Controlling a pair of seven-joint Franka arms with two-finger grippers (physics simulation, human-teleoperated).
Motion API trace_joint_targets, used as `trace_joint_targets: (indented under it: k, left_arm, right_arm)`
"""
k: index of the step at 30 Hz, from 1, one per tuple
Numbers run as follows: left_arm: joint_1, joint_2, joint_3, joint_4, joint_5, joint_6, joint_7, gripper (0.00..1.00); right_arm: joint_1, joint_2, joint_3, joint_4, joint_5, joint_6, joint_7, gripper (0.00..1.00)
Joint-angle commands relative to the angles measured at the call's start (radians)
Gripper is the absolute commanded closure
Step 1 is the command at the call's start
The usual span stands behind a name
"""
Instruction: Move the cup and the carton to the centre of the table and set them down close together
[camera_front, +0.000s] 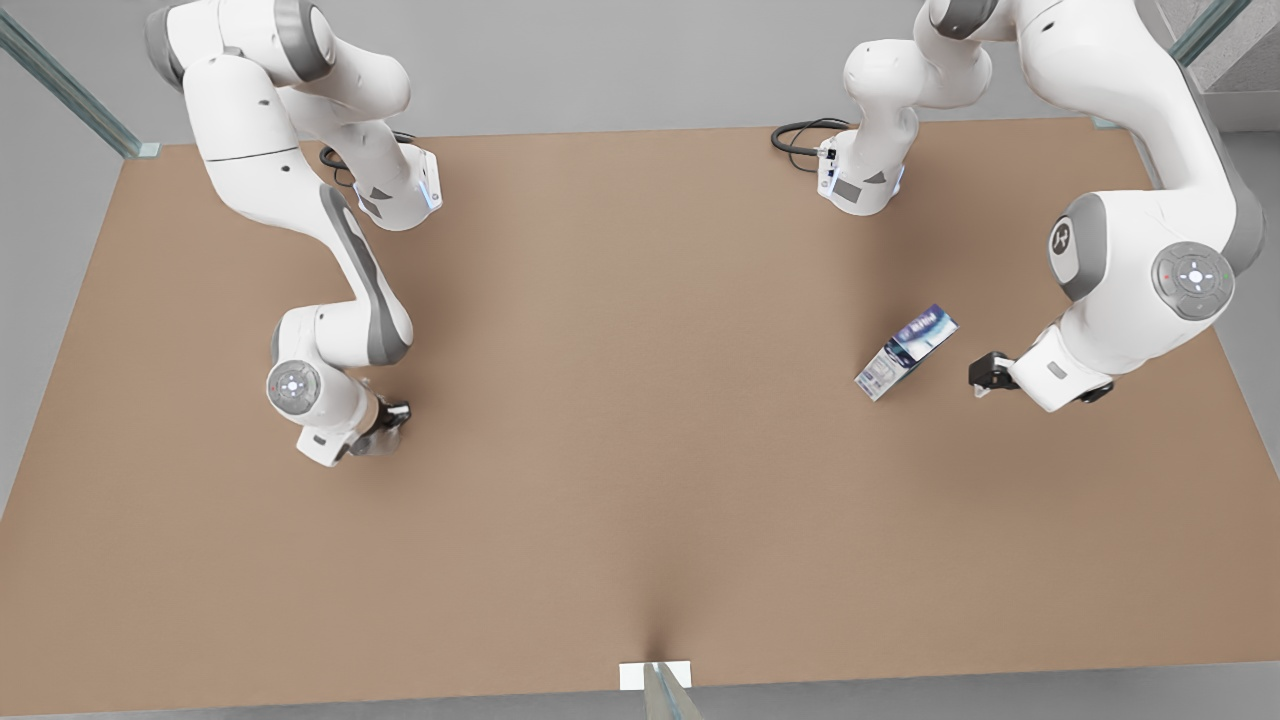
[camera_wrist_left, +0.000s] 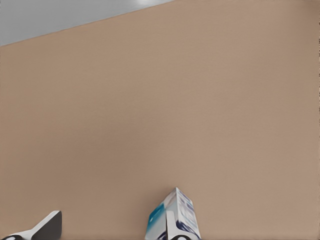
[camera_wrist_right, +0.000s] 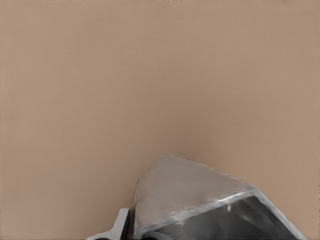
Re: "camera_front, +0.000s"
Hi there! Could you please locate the blue and white printed box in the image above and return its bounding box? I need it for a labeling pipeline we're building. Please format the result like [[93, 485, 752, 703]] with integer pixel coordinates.
[[854, 304, 960, 403]]

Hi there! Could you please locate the black cable loop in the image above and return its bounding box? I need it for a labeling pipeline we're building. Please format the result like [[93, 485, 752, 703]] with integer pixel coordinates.
[[319, 131, 418, 188], [770, 117, 853, 174]]

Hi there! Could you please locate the silver frame post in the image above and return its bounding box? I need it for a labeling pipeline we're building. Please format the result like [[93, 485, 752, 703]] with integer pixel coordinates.
[[619, 661, 704, 720], [1090, 0, 1253, 130], [0, 8, 162, 160]]

